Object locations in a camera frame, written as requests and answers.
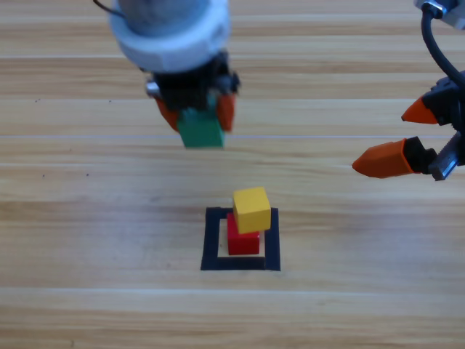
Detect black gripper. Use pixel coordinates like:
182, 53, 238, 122
145, 50, 241, 132
351, 71, 465, 182

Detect green wooden block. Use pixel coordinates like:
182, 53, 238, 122
177, 107, 225, 149

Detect yellow wooden block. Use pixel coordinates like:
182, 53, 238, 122
232, 186, 272, 235

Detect red wooden block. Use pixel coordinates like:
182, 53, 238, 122
227, 212, 261, 256

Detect black tape square outline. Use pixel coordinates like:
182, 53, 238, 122
200, 206, 281, 273

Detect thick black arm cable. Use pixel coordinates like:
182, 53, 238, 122
420, 7, 465, 87

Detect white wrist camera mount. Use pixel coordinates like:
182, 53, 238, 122
413, 0, 465, 31

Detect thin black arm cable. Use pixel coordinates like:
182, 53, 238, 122
92, 0, 126, 18

